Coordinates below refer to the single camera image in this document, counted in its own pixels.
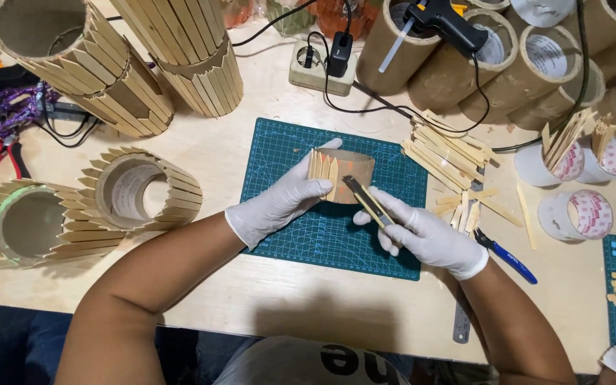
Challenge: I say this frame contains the person's right hand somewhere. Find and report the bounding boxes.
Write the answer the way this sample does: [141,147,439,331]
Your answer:
[353,186,489,281]

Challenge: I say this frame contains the person's left hand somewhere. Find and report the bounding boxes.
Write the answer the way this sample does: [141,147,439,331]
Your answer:
[225,138,343,251]

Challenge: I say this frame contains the black yellow utility knife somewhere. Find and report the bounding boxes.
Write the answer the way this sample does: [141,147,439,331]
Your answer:
[342,175,397,231]

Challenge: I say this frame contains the short cardboard tube with sticks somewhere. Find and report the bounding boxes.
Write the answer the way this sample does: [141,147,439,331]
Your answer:
[307,148,376,205]

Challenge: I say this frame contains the large green cutting mat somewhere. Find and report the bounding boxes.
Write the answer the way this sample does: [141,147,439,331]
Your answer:
[240,118,430,282]

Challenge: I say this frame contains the scattered cut wooden sticks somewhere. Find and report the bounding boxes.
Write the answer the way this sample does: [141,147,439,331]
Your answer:
[432,183,540,250]

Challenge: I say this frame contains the pile of long wooden sticks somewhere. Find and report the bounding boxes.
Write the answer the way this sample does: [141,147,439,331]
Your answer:
[400,109,503,194]

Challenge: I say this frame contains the steel ruler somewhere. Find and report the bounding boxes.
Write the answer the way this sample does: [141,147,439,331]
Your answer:
[452,181,486,344]

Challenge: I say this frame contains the white tape roll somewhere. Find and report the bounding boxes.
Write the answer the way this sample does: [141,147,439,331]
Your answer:
[514,140,586,188]
[537,189,614,242]
[575,136,616,185]

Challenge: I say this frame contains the beige power strip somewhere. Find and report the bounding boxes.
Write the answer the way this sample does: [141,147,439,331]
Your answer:
[288,40,358,97]

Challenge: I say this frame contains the person's grey shirt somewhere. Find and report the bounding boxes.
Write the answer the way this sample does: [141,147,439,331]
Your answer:
[213,335,411,385]

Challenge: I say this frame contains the black power adapter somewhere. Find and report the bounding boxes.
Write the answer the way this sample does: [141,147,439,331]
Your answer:
[327,31,355,79]

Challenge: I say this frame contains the tall stick-covered cardboard tube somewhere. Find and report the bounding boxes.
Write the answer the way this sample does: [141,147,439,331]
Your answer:
[0,0,175,139]
[109,0,245,119]

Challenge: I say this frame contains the bundle of pointed wooden sticks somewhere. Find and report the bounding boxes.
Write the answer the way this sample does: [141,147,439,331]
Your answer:
[540,108,599,173]

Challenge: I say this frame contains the row of bare cardboard tubes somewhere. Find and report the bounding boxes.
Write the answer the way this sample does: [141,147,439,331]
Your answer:
[355,0,616,139]

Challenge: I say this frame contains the heap of orange green decorations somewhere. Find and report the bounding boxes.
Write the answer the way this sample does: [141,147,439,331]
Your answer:
[221,0,385,41]

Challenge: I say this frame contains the bundle of short stick offcuts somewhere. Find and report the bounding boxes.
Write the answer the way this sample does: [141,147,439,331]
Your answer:
[590,112,616,163]

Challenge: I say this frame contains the green-rimmed stick-covered tube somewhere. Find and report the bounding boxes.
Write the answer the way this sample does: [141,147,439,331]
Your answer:
[0,179,128,270]

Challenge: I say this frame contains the black hot glue gun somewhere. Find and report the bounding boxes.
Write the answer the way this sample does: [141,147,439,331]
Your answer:
[378,0,490,74]

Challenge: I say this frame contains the blue-handled pliers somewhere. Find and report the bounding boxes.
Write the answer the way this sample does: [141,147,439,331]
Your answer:
[473,227,538,285]

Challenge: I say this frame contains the short stick-covered cardboard ring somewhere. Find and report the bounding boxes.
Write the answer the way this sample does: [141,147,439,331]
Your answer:
[76,147,204,232]

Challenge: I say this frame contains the black glue gun cable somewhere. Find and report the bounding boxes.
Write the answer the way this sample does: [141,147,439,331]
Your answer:
[306,31,494,135]

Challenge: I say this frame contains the thin black cable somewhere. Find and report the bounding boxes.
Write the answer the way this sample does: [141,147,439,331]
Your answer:
[34,83,101,149]

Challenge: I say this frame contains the purple tinsel cord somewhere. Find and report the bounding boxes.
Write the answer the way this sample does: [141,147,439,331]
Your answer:
[0,83,63,180]

